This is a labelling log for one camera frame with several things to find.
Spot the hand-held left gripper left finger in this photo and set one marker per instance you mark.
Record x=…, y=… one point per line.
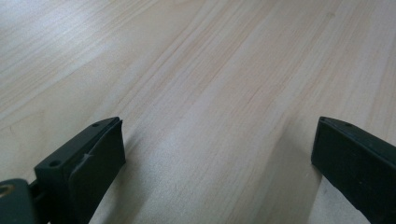
x=93, y=161

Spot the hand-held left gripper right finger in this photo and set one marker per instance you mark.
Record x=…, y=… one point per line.
x=358, y=158

